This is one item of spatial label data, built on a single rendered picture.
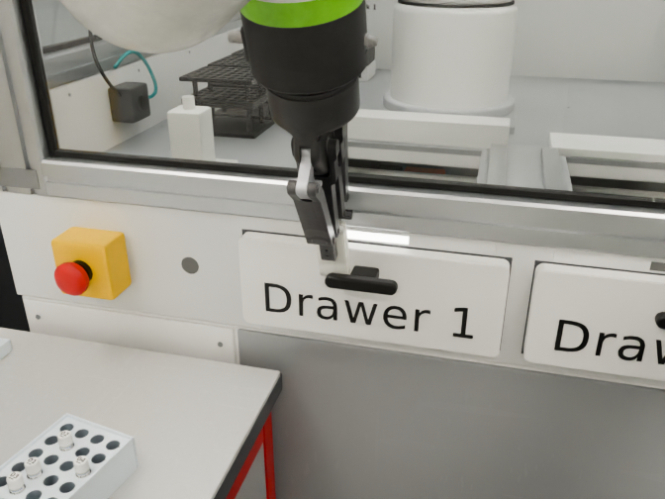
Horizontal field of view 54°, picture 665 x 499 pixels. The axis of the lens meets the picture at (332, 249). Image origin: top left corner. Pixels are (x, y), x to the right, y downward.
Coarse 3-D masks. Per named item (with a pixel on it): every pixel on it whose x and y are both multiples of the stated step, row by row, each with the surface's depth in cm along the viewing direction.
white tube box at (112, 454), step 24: (48, 432) 62; (72, 432) 62; (96, 432) 62; (120, 432) 62; (24, 456) 60; (48, 456) 60; (72, 456) 60; (96, 456) 60; (120, 456) 60; (0, 480) 57; (24, 480) 57; (48, 480) 58; (72, 480) 57; (96, 480) 58; (120, 480) 61
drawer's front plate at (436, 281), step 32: (256, 256) 72; (288, 256) 71; (352, 256) 69; (384, 256) 68; (416, 256) 67; (448, 256) 67; (480, 256) 67; (256, 288) 73; (288, 288) 72; (320, 288) 71; (416, 288) 68; (448, 288) 67; (480, 288) 66; (256, 320) 75; (288, 320) 74; (320, 320) 73; (448, 320) 69; (480, 320) 68; (480, 352) 70
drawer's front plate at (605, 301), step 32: (544, 288) 65; (576, 288) 64; (608, 288) 63; (640, 288) 62; (544, 320) 66; (576, 320) 65; (608, 320) 65; (640, 320) 64; (544, 352) 68; (576, 352) 67; (608, 352) 66
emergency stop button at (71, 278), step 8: (64, 264) 72; (72, 264) 72; (56, 272) 73; (64, 272) 72; (72, 272) 72; (80, 272) 72; (56, 280) 73; (64, 280) 73; (72, 280) 72; (80, 280) 72; (88, 280) 73; (64, 288) 73; (72, 288) 73; (80, 288) 73
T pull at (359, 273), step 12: (336, 276) 66; (348, 276) 66; (360, 276) 66; (372, 276) 66; (336, 288) 67; (348, 288) 66; (360, 288) 66; (372, 288) 65; (384, 288) 65; (396, 288) 65
